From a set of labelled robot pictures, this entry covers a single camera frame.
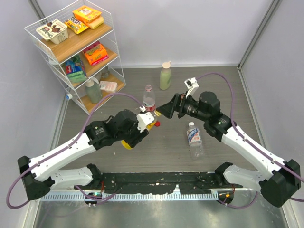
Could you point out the green lotion bottle beige cap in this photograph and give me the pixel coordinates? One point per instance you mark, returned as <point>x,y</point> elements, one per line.
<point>165,76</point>

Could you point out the clear bottle blue white label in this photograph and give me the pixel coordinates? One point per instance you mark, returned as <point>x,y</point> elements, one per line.
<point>195,141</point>

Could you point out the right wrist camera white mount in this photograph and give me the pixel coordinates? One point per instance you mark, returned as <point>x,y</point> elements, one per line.
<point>192,85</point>

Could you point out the green soap dispenser bottle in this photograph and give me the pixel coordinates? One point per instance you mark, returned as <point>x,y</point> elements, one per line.
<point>93,91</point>

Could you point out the orange pink candy box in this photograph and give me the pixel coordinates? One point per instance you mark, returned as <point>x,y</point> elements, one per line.
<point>95,53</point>

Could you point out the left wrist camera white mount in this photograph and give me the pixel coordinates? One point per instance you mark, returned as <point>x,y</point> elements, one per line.
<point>144,118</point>

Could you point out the yellow sponge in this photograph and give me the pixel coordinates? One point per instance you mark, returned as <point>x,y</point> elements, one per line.
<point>95,23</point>

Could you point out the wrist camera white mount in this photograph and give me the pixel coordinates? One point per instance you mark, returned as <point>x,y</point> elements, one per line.
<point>144,118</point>
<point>192,85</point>

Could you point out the blue green sponge pack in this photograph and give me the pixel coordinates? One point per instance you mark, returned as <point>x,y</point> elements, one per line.
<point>75,69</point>

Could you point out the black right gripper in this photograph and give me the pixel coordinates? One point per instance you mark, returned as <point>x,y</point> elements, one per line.
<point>177,104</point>

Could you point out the yellow candy bag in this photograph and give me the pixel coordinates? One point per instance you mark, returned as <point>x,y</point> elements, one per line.
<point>76,25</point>

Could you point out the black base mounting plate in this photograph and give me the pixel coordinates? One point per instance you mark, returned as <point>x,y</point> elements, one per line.
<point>160,183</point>

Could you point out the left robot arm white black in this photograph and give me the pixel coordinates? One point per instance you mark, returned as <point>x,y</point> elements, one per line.
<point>41,174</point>

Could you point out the clear bottle red label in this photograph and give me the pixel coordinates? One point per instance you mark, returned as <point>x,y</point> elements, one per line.
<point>149,99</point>

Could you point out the white slotted cable duct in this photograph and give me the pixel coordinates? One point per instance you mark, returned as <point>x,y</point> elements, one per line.
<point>175,196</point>

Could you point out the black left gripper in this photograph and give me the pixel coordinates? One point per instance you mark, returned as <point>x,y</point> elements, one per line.
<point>138,137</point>

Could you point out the yellow juice bottle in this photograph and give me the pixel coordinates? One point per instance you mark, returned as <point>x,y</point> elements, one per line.
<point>148,127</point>

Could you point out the clear bottle white cap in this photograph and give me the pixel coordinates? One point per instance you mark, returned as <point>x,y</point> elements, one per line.
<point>68,96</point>

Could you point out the yellow bottle cap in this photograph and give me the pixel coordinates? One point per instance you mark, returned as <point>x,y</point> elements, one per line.
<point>157,113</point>

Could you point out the white chocolate pudding cup pack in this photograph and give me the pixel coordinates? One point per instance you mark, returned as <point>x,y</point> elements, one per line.
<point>54,31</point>

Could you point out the orange cracker box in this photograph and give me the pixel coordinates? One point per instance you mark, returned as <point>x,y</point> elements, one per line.
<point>86,14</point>

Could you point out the pink white small packet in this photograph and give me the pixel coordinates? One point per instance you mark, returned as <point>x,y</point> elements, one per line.
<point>107,86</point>

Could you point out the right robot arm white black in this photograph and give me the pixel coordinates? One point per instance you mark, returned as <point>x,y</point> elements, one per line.
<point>275,178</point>

